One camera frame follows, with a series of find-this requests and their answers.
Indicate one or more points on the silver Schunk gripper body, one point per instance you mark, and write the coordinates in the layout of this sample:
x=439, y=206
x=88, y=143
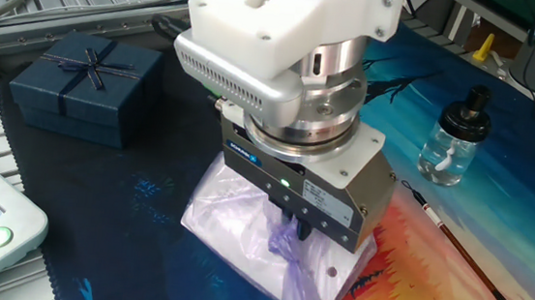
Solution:
x=340, y=210

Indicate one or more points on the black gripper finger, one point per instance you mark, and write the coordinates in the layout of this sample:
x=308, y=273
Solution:
x=303, y=230
x=287, y=216

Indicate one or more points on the purple plastic bag with packets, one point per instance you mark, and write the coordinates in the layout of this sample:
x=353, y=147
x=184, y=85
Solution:
x=236, y=225

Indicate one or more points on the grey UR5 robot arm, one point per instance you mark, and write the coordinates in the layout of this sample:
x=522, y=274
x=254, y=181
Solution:
x=308, y=22

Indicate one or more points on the glass jar with black lid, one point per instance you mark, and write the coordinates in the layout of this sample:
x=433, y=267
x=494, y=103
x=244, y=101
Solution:
x=446, y=156

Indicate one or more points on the brown calligraphy brush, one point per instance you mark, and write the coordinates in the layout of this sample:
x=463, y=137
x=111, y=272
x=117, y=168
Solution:
x=462, y=249

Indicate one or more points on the silver vented wrist module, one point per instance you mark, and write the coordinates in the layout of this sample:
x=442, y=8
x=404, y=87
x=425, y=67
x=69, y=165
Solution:
x=235, y=79

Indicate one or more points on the colourful sunset landscape mat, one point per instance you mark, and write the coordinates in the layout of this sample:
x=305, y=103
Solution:
x=124, y=181

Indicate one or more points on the yellow plastic clip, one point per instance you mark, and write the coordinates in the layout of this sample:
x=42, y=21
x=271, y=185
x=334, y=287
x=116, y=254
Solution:
x=485, y=47

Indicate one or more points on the navy gift box with ribbon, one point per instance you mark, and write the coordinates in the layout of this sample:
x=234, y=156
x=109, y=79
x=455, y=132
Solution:
x=88, y=95

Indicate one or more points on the aluminium table edge rail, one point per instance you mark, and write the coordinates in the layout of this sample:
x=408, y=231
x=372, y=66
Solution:
x=113, y=29

